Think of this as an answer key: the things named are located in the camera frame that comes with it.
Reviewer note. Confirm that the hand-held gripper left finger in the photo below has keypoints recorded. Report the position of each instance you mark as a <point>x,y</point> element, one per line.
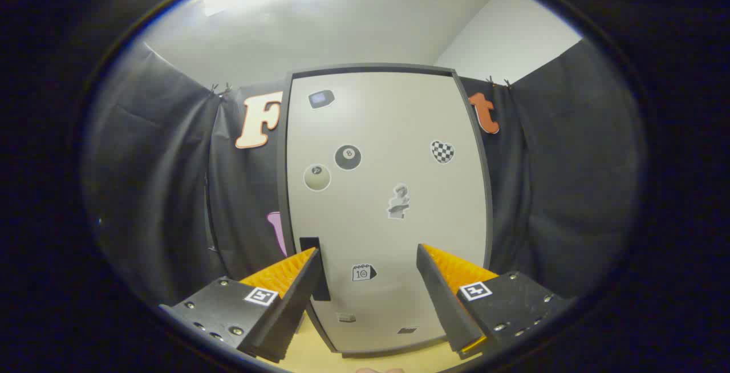
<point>291,310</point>

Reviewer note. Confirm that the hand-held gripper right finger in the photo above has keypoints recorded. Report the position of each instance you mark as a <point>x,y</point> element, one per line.
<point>442,299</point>

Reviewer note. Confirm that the black backdrop cloth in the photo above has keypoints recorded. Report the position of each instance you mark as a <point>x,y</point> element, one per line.
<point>159,190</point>

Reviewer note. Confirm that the dark grey cabinet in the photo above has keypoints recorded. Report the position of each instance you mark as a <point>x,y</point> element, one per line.
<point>486,190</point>

